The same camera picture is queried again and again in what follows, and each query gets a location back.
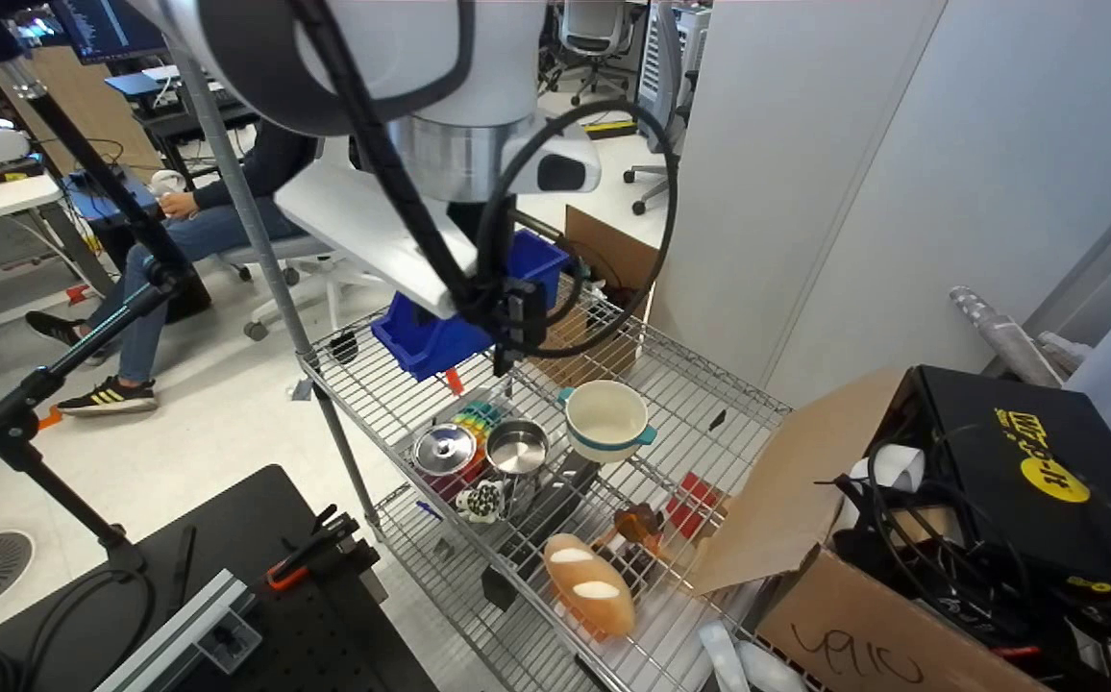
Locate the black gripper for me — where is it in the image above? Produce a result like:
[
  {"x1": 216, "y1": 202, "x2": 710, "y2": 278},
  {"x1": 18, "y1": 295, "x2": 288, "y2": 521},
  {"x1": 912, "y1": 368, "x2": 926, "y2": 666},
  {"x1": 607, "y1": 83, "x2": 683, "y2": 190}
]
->
[{"x1": 453, "y1": 272, "x2": 553, "y2": 381}]

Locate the white bowl with teal handles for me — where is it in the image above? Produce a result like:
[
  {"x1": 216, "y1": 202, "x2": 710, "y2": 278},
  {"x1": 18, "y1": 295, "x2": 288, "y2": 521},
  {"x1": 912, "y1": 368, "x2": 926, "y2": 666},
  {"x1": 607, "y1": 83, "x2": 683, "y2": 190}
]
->
[{"x1": 558, "y1": 376, "x2": 662, "y2": 465}]

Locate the multicoloured toy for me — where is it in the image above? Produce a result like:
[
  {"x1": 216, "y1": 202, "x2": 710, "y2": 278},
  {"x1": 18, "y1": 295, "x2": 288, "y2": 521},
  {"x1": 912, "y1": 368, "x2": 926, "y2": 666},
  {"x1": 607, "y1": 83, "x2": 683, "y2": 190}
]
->
[{"x1": 447, "y1": 393, "x2": 519, "y2": 444}]

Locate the blue plastic bin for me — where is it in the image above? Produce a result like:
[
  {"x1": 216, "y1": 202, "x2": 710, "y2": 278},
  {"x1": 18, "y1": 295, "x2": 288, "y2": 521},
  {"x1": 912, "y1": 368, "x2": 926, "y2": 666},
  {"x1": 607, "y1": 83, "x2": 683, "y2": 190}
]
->
[{"x1": 370, "y1": 228, "x2": 574, "y2": 383}]

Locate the small silver metal pot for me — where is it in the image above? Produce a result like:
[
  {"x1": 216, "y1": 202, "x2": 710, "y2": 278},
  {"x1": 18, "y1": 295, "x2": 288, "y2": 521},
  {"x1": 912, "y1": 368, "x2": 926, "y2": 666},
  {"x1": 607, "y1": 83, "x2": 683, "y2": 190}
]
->
[{"x1": 485, "y1": 418, "x2": 553, "y2": 480}]

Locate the silver metal lid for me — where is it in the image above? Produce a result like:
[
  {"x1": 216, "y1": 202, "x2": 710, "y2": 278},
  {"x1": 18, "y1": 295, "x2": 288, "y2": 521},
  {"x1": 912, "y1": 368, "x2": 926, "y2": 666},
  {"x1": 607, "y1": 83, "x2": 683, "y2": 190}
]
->
[{"x1": 402, "y1": 418, "x2": 480, "y2": 483}]

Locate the black flat utensil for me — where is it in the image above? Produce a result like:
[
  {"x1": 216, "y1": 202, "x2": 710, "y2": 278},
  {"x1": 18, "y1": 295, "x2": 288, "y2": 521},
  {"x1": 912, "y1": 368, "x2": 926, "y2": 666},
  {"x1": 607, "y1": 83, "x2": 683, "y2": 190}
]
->
[{"x1": 501, "y1": 449, "x2": 607, "y2": 567}]

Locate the brown cardboard piece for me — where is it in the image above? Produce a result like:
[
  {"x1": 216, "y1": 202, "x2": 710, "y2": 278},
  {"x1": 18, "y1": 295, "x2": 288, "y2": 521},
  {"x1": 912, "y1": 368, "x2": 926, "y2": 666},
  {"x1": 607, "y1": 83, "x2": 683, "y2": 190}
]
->
[{"x1": 530, "y1": 202, "x2": 663, "y2": 388}]

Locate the small brown object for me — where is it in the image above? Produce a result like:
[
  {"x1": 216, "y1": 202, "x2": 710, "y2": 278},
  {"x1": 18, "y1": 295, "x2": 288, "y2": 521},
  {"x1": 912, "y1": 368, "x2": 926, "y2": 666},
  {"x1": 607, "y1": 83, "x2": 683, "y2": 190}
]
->
[{"x1": 611, "y1": 499, "x2": 667, "y2": 558}]

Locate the small black object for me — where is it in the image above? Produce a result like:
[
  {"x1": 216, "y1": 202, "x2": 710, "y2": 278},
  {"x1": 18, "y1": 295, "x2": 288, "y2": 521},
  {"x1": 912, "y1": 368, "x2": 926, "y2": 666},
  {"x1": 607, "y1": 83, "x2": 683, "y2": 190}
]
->
[{"x1": 476, "y1": 562, "x2": 522, "y2": 615}]

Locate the white office chair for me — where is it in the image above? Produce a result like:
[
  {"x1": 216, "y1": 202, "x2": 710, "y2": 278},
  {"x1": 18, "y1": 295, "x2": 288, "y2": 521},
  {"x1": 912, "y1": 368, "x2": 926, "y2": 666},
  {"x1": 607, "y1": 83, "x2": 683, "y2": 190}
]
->
[{"x1": 210, "y1": 228, "x2": 365, "y2": 343}]

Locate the red block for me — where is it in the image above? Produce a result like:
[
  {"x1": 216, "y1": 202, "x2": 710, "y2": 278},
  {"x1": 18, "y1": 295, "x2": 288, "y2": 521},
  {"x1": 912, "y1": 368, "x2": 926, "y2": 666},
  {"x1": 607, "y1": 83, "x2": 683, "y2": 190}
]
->
[{"x1": 663, "y1": 468, "x2": 725, "y2": 541}]

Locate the bread loaf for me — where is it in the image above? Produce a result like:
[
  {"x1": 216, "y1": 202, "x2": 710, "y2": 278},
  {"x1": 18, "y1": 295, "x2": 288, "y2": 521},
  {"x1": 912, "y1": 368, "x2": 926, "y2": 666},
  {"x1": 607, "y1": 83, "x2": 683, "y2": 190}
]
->
[{"x1": 538, "y1": 531, "x2": 640, "y2": 644}]

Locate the black clamp with orange trigger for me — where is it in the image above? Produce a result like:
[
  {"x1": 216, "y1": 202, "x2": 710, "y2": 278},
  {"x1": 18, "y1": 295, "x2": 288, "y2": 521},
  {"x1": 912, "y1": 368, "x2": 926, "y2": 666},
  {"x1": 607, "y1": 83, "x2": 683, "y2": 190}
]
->
[{"x1": 262, "y1": 499, "x2": 384, "y2": 595}]

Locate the large open cardboard box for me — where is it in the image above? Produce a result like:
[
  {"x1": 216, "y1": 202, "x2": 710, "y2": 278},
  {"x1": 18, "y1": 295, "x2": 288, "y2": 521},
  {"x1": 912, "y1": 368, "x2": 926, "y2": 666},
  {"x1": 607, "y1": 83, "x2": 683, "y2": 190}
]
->
[{"x1": 686, "y1": 366, "x2": 1111, "y2": 692}]

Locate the grey mesh office chair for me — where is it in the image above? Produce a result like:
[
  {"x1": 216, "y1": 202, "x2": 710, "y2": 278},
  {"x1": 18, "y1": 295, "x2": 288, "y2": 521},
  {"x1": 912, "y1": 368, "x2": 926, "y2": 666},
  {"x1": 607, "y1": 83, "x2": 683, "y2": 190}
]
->
[
  {"x1": 548, "y1": 0, "x2": 640, "y2": 108},
  {"x1": 622, "y1": 0, "x2": 719, "y2": 220}
]

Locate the seated person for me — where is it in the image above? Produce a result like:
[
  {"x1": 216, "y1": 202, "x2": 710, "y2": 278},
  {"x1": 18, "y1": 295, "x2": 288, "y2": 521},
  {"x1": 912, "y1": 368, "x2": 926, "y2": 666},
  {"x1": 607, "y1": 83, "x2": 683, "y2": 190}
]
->
[{"x1": 24, "y1": 120, "x2": 325, "y2": 418}]

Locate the white plastic bottle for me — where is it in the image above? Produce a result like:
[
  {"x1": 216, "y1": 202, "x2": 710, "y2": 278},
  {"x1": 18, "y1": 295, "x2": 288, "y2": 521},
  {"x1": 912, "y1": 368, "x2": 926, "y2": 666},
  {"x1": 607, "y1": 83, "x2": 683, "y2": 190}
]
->
[{"x1": 695, "y1": 617, "x2": 813, "y2": 692}]

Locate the white power adapter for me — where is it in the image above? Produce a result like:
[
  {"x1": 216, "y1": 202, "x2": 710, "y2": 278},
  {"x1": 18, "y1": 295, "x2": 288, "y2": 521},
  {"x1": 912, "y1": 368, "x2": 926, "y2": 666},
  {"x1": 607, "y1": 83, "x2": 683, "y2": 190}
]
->
[{"x1": 861, "y1": 436, "x2": 930, "y2": 497}]

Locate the black case with yellow sticker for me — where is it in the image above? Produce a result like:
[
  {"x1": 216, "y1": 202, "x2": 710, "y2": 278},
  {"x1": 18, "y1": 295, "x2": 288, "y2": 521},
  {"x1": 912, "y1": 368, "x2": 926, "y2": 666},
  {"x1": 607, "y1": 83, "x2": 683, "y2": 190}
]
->
[{"x1": 890, "y1": 362, "x2": 1111, "y2": 644}]

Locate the white power strip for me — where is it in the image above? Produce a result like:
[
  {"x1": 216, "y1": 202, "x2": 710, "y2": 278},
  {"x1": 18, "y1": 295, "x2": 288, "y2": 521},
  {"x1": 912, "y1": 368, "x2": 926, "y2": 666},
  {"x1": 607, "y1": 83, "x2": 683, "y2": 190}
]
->
[{"x1": 945, "y1": 281, "x2": 1047, "y2": 388}]

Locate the leaning brown cardboard sheet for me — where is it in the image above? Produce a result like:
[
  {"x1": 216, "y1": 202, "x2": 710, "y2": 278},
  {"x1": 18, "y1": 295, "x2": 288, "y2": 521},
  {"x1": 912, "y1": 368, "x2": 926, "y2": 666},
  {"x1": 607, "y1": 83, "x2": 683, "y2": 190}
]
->
[{"x1": 0, "y1": 40, "x2": 165, "y2": 185}]

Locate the computer monitor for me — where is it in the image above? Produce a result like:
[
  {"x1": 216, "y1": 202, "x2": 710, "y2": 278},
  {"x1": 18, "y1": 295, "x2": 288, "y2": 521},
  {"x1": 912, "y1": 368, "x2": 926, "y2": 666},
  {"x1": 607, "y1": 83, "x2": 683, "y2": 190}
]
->
[{"x1": 6, "y1": 0, "x2": 165, "y2": 66}]

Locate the silver wire rack shelf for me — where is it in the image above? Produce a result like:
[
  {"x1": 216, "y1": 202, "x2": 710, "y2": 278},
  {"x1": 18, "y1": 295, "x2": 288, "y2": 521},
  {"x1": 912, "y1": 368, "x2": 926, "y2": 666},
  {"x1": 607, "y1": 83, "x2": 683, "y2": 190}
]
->
[{"x1": 165, "y1": 35, "x2": 795, "y2": 692}]

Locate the thick black arm cable conduit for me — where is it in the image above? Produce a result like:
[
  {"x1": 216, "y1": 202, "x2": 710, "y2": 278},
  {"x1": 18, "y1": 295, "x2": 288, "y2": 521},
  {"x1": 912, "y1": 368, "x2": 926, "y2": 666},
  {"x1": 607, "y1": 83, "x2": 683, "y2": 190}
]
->
[{"x1": 283, "y1": 0, "x2": 480, "y2": 306}]

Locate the aluminium extrusion rail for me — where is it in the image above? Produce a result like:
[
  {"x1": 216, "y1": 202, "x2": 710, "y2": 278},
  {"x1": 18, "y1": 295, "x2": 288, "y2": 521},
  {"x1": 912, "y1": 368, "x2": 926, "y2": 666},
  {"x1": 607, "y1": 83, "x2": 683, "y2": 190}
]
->
[{"x1": 89, "y1": 565, "x2": 264, "y2": 692}]

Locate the tangle of black cables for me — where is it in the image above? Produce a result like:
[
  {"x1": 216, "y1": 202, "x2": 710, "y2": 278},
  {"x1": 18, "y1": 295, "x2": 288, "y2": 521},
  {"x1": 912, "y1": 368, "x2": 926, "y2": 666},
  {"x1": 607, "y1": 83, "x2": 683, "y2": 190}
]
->
[{"x1": 820, "y1": 436, "x2": 1094, "y2": 657}]

